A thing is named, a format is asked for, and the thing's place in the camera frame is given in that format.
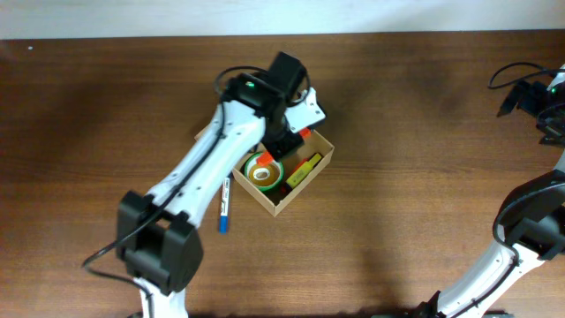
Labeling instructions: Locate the small yellow tape roll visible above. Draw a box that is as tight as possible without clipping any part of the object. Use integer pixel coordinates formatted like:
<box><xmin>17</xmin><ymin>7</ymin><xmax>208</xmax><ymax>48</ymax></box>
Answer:
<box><xmin>247</xmin><ymin>163</ymin><xmax>281</xmax><ymax>187</ymax></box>

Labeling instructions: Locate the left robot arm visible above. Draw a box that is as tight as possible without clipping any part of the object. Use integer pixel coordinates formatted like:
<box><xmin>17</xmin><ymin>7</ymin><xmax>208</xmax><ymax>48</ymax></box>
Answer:
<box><xmin>116</xmin><ymin>52</ymin><xmax>326</xmax><ymax>317</ymax></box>

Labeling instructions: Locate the red black stapler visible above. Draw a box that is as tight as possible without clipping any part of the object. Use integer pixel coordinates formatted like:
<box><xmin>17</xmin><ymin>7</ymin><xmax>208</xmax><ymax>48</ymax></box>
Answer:
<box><xmin>280</xmin><ymin>158</ymin><xmax>308</xmax><ymax>193</ymax></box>

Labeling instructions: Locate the green tape roll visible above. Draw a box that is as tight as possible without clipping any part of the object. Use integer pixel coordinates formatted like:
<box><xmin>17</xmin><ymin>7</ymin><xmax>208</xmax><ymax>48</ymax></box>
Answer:
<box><xmin>244</xmin><ymin>153</ymin><xmax>284</xmax><ymax>193</ymax></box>

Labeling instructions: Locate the yellow highlighter marker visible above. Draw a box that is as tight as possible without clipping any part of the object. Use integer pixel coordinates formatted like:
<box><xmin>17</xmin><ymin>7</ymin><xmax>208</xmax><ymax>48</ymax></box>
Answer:
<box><xmin>284</xmin><ymin>153</ymin><xmax>322</xmax><ymax>191</ymax></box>

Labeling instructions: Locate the brown cardboard box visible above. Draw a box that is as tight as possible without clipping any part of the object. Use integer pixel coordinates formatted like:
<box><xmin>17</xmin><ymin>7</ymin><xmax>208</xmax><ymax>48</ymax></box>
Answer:
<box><xmin>193</xmin><ymin>123</ymin><xmax>335</xmax><ymax>218</ymax></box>

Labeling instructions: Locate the blue whiteboard marker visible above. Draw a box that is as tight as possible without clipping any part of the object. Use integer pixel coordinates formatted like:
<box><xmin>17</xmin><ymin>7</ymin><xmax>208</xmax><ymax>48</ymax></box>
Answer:
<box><xmin>219</xmin><ymin>176</ymin><xmax>231</xmax><ymax>234</ymax></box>

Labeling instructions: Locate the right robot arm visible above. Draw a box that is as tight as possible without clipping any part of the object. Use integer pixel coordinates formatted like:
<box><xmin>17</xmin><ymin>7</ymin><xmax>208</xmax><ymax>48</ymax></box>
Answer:
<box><xmin>408</xmin><ymin>65</ymin><xmax>564</xmax><ymax>317</ymax></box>

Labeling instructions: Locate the orange utility knife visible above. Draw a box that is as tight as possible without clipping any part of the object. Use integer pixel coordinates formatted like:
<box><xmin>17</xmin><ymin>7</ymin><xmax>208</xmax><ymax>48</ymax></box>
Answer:
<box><xmin>257</xmin><ymin>127</ymin><xmax>312</xmax><ymax>166</ymax></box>

